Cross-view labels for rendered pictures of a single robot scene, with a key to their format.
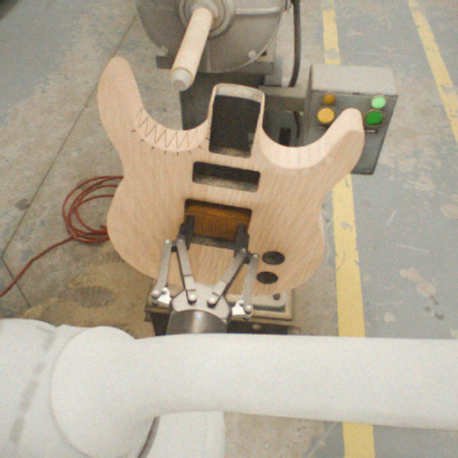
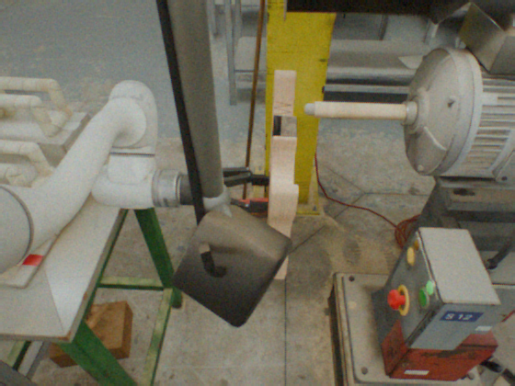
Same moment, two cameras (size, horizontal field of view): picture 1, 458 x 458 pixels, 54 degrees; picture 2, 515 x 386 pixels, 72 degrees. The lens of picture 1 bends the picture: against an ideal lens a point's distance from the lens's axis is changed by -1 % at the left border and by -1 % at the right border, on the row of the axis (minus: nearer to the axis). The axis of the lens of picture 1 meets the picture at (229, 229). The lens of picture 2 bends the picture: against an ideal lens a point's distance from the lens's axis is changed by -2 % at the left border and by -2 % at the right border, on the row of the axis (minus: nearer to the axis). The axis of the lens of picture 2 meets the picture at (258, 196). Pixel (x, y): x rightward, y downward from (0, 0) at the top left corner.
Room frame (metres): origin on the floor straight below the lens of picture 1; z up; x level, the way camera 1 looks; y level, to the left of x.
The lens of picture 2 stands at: (0.39, -0.56, 1.65)
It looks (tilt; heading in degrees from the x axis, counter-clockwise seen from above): 46 degrees down; 87
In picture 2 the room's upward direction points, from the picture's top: straight up
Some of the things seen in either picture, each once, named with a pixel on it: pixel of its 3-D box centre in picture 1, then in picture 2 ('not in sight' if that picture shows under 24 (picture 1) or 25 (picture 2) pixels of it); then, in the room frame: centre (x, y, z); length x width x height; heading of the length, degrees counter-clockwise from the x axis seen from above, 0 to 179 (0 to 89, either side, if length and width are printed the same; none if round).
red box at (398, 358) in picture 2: not in sight; (435, 344); (0.99, -0.15, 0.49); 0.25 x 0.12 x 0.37; 174
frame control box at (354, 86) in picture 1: (327, 113); (460, 287); (0.83, -0.21, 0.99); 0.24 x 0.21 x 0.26; 174
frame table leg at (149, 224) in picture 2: not in sight; (159, 253); (0.04, 0.29, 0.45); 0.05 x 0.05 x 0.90; 84
